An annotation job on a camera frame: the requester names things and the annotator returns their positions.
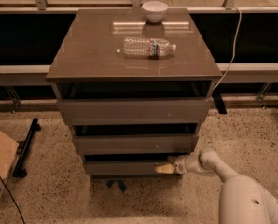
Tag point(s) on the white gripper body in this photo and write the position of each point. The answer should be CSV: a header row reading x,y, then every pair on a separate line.
x,y
181,164

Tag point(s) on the yellow taped gripper finger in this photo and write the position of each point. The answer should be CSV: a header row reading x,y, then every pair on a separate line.
x,y
164,168

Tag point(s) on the grey bottom drawer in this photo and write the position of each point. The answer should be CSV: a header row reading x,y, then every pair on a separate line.
x,y
124,168

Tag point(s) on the grey drawer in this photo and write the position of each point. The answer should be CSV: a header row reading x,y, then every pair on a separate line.
x,y
124,168
135,144
120,112

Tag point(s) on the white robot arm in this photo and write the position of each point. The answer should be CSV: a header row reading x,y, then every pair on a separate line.
x,y
242,199

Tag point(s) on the grey middle drawer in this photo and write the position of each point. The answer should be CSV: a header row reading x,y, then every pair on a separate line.
x,y
135,144

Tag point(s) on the grey top drawer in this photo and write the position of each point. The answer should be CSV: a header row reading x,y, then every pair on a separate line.
x,y
120,112

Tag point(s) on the grey drawer cabinet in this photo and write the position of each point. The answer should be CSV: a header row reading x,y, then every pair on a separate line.
x,y
91,65

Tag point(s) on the metal window railing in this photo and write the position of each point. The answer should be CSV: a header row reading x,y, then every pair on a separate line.
x,y
20,73

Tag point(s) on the clear plastic water bottle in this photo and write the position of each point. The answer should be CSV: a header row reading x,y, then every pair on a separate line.
x,y
151,48

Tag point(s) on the black metal stand bar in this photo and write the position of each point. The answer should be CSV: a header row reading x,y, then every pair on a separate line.
x,y
23,148

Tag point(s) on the white ceramic bowl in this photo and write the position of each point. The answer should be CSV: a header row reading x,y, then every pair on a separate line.
x,y
154,11

